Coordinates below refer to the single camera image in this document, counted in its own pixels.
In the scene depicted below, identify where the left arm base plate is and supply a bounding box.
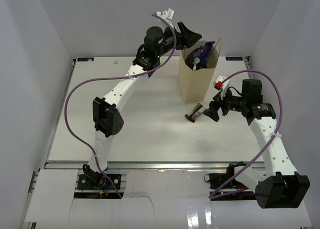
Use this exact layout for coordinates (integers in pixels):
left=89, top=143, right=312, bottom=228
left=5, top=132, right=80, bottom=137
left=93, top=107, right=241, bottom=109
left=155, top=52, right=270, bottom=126
left=76, top=174, right=122, bottom=192

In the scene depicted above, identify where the purple cable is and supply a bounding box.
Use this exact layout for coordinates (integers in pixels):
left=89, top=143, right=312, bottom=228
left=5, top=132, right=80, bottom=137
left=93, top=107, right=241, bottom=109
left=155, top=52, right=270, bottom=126
left=208, top=69, right=284, bottom=200
left=64, top=12, right=178, bottom=199

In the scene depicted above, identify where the aluminium front rail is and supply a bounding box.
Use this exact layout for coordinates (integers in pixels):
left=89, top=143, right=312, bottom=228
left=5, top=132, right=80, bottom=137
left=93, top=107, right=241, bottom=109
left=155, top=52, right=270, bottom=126
left=43, top=161, right=266, bottom=170

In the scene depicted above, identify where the dark purple snack bag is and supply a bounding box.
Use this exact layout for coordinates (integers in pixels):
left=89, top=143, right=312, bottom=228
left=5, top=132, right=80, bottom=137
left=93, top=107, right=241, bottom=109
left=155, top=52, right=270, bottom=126
left=184, top=41, right=216, bottom=71

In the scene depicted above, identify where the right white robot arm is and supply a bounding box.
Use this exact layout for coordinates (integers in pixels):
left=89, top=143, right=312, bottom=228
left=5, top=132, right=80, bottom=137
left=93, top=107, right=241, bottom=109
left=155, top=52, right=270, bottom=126
left=204, top=76, right=310, bottom=209

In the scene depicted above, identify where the left blue table label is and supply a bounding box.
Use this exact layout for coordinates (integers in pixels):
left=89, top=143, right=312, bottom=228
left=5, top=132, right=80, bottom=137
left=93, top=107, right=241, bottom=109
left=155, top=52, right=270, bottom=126
left=76, top=57, right=95, bottom=62

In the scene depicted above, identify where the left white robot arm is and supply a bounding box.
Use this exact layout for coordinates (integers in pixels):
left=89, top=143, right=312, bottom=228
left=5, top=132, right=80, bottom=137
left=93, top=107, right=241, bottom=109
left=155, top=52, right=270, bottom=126
left=82, top=22, right=202, bottom=189

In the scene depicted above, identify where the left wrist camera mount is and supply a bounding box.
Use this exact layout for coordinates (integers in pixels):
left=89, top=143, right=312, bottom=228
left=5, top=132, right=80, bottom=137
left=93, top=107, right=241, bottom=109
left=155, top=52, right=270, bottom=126
left=153, top=8, right=175, bottom=29

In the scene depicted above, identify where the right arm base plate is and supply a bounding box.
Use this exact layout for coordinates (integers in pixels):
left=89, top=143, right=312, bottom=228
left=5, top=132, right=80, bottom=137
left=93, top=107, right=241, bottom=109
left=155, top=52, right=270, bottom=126
left=203, top=173, right=256, bottom=201

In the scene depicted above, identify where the brown paper bag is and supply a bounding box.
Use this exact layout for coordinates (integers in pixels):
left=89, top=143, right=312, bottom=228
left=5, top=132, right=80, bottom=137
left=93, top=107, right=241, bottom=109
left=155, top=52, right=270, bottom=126
left=177, top=39, right=221, bottom=104

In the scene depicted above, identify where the right blue table label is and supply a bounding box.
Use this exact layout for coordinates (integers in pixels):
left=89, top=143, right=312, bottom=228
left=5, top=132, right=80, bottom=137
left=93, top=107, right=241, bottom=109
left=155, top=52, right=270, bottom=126
left=225, top=56, right=243, bottom=61

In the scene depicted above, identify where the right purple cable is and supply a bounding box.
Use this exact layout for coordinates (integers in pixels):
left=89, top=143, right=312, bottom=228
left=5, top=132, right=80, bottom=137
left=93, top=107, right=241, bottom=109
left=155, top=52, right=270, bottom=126
left=208, top=69, right=284, bottom=200

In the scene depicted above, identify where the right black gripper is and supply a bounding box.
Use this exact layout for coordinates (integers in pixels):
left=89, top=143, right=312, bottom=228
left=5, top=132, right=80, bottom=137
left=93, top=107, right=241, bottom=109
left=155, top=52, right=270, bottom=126
left=203, top=86, right=247, bottom=122

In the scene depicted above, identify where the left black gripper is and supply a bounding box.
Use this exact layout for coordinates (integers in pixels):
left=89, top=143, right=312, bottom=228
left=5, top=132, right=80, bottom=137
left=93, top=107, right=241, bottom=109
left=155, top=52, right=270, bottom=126
left=156, top=22, right=202, bottom=59

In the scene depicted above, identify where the blue table label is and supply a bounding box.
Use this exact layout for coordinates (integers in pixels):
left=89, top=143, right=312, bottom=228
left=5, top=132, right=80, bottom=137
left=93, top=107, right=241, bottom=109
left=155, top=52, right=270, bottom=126
left=76, top=57, right=95, bottom=62
left=225, top=56, right=243, bottom=61

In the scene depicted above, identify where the brown chocolate bar right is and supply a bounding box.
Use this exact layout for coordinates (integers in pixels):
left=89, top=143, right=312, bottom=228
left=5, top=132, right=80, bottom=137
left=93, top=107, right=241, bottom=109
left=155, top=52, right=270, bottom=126
left=184, top=103, right=206, bottom=123

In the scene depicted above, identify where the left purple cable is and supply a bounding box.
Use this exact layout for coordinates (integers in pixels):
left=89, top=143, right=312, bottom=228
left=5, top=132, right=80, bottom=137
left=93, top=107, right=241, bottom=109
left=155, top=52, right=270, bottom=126
left=64, top=12, right=178, bottom=199

